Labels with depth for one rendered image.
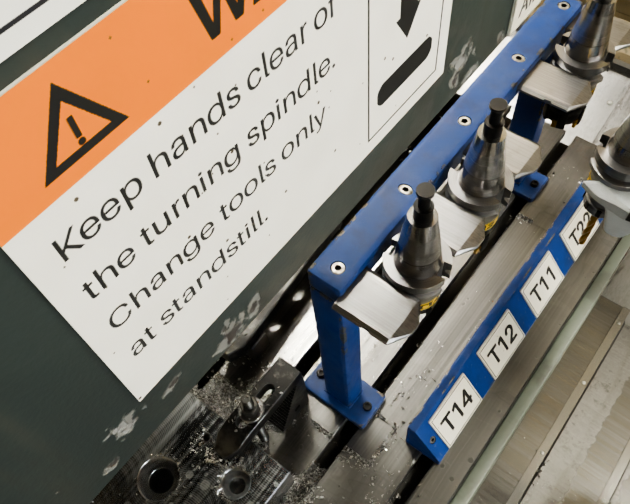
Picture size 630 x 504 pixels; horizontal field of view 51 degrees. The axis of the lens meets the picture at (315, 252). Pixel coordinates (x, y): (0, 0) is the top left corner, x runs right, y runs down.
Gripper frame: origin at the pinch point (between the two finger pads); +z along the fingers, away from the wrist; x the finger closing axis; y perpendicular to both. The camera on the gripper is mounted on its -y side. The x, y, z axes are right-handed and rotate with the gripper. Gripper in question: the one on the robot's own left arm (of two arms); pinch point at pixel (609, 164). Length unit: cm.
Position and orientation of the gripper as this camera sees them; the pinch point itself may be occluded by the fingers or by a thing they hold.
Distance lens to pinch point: 74.1
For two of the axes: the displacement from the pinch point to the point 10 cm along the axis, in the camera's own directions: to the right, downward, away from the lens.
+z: -7.8, -5.1, 3.5
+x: 6.2, -6.8, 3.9
